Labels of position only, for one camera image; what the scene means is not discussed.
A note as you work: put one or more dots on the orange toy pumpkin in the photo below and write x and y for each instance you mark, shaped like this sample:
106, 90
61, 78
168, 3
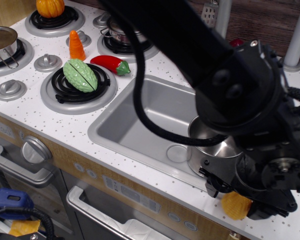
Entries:
50, 8

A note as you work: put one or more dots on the front left stove burner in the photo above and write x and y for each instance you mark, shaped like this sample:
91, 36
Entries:
22, 60

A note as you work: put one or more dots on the blue clamp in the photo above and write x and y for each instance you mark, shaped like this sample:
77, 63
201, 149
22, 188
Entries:
11, 198

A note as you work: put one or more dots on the stove burner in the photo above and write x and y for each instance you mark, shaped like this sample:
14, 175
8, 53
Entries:
106, 45
60, 96
62, 25
22, 60

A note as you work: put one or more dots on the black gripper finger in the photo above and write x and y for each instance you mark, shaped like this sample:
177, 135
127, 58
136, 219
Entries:
262, 211
214, 186

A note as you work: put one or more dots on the red toy vegetable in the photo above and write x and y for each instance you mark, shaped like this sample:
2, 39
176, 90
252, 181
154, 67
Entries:
236, 42

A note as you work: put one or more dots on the grey support pole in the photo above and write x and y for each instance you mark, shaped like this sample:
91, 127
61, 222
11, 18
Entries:
291, 60

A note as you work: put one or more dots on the grey toy spatula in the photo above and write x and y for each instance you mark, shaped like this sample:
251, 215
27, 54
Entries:
210, 12

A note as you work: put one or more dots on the silver oven dial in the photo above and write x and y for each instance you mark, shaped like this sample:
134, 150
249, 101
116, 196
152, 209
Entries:
34, 151

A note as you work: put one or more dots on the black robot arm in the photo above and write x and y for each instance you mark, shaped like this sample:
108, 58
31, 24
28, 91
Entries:
240, 92

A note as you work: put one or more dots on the steel pot with lid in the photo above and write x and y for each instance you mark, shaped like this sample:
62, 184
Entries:
115, 32

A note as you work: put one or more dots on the front right stove burner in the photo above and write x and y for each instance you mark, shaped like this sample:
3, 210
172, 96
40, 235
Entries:
60, 96

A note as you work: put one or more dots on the yellow tape piece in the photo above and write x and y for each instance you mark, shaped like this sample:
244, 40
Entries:
24, 227

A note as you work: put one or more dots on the green toy bitter gourd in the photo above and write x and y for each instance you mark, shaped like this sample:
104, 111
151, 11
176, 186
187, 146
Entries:
80, 75

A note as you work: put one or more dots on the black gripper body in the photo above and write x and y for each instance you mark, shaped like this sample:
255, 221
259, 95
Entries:
269, 170

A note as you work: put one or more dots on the silver oven door handle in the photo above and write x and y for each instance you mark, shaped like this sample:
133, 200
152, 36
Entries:
40, 179

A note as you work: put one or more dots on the grey stove knob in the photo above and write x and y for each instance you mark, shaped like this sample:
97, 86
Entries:
47, 63
101, 20
86, 40
12, 90

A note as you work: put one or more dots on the red toy chili pepper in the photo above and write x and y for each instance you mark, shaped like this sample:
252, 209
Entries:
112, 63

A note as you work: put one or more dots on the silver dishwasher door handle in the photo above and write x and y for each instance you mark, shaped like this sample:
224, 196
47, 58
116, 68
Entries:
131, 230

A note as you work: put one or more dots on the back left stove burner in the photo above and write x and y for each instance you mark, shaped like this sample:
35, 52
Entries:
62, 25

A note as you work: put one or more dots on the steel pan with lid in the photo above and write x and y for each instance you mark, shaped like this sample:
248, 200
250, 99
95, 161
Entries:
8, 47

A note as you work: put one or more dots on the back right stove burner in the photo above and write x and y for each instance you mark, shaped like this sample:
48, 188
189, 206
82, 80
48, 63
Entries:
106, 45

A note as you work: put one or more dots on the grey faucet pole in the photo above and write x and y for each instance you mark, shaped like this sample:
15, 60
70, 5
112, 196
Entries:
223, 16

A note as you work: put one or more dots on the orange toy carrot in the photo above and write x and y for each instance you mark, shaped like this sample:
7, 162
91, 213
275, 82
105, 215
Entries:
76, 49

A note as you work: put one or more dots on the steel pot in sink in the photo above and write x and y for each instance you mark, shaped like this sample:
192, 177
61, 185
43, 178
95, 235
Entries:
199, 156

